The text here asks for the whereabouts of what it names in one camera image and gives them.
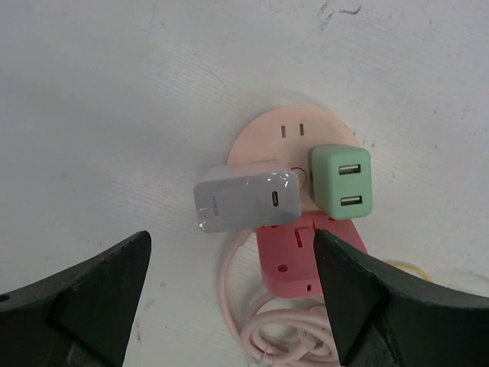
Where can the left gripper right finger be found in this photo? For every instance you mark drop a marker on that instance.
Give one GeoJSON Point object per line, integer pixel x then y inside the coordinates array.
{"type": "Point", "coordinates": [382, 316]}

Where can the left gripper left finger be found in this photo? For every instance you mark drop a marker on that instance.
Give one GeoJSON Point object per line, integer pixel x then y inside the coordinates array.
{"type": "Point", "coordinates": [81, 316]}

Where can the pink socket adapter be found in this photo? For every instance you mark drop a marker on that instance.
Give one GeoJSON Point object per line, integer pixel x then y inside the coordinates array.
{"type": "Point", "coordinates": [286, 253]}

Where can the green plug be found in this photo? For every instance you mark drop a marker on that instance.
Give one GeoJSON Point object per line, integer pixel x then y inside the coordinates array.
{"type": "Point", "coordinates": [341, 180]}

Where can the white usb charger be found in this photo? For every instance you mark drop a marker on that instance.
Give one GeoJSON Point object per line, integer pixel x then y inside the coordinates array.
{"type": "Point", "coordinates": [247, 196]}

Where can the round pink power strip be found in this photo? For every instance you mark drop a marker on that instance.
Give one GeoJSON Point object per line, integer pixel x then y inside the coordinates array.
{"type": "Point", "coordinates": [288, 134]}

